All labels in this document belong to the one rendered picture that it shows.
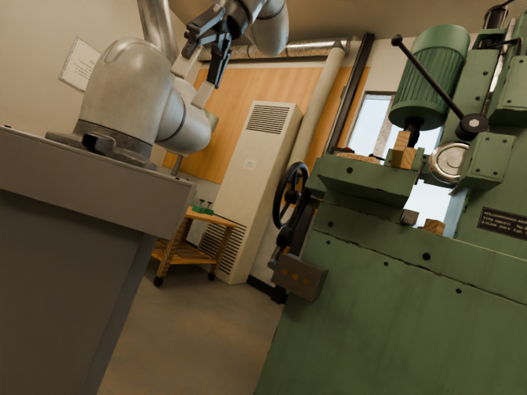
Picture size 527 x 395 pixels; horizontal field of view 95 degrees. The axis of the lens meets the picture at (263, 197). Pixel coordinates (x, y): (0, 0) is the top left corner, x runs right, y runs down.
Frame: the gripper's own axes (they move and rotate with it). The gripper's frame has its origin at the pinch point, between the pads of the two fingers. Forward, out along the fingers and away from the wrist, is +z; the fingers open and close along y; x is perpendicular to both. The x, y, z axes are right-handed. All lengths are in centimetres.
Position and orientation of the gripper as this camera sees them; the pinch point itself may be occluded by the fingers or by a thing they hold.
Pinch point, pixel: (190, 88)
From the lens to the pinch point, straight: 60.2
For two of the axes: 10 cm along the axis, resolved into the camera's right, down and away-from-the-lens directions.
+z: -4.7, 8.8, -0.7
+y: 0.1, -0.7, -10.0
